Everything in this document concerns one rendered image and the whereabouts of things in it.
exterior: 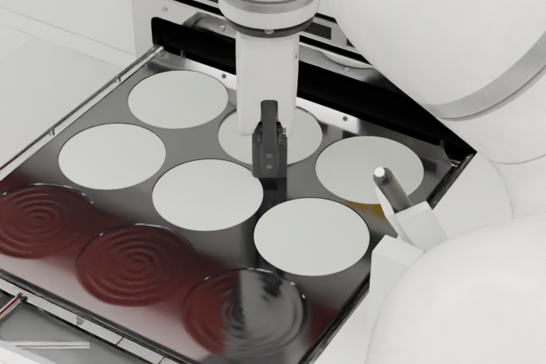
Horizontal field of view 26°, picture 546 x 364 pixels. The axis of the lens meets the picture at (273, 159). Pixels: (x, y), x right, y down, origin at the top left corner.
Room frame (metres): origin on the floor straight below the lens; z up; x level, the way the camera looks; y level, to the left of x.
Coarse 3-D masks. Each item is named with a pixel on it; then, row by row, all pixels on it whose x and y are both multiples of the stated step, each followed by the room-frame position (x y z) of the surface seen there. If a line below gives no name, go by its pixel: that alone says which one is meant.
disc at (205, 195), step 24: (192, 168) 0.86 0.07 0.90; (216, 168) 0.86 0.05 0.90; (240, 168) 0.86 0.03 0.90; (168, 192) 0.82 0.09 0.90; (192, 192) 0.82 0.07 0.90; (216, 192) 0.82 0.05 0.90; (240, 192) 0.82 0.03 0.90; (168, 216) 0.79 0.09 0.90; (192, 216) 0.79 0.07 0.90; (216, 216) 0.79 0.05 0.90; (240, 216) 0.79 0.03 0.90
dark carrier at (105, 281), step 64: (192, 64) 1.03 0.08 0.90; (192, 128) 0.92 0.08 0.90; (384, 128) 0.92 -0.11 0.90; (0, 192) 0.82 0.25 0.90; (64, 192) 0.82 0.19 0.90; (128, 192) 0.82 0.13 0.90; (320, 192) 0.82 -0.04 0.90; (0, 256) 0.74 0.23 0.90; (64, 256) 0.74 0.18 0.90; (128, 256) 0.74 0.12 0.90; (192, 256) 0.74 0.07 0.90; (256, 256) 0.74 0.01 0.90; (128, 320) 0.66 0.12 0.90; (192, 320) 0.66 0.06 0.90; (256, 320) 0.66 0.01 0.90; (320, 320) 0.66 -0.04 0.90
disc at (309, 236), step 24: (264, 216) 0.79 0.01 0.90; (288, 216) 0.79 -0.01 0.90; (312, 216) 0.79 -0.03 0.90; (336, 216) 0.79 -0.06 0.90; (264, 240) 0.76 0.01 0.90; (288, 240) 0.76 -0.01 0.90; (312, 240) 0.76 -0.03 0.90; (336, 240) 0.76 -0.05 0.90; (360, 240) 0.76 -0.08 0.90; (288, 264) 0.73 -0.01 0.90; (312, 264) 0.73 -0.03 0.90; (336, 264) 0.73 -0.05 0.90
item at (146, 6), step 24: (144, 0) 1.10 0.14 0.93; (168, 0) 1.09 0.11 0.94; (192, 0) 1.09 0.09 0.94; (144, 24) 1.10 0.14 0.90; (192, 24) 1.07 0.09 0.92; (216, 24) 1.05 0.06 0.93; (144, 48) 1.11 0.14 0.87; (168, 48) 1.10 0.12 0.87; (312, 48) 0.99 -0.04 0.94; (336, 48) 0.99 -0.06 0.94; (336, 72) 0.98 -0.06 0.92; (360, 72) 0.97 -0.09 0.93; (312, 96) 1.01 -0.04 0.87; (408, 96) 0.94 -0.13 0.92; (384, 120) 0.97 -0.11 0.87; (432, 144) 0.93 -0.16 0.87
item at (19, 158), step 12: (156, 48) 1.06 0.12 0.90; (144, 60) 1.03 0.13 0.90; (120, 72) 1.01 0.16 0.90; (132, 72) 1.01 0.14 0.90; (108, 84) 0.99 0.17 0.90; (96, 96) 0.97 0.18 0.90; (84, 108) 0.95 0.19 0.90; (60, 120) 0.93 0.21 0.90; (72, 120) 0.93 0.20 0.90; (48, 132) 0.91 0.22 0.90; (60, 132) 0.91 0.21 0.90; (36, 144) 0.89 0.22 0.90; (24, 156) 0.87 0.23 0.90; (0, 168) 0.85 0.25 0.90; (12, 168) 0.86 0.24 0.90; (0, 180) 0.84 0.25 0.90
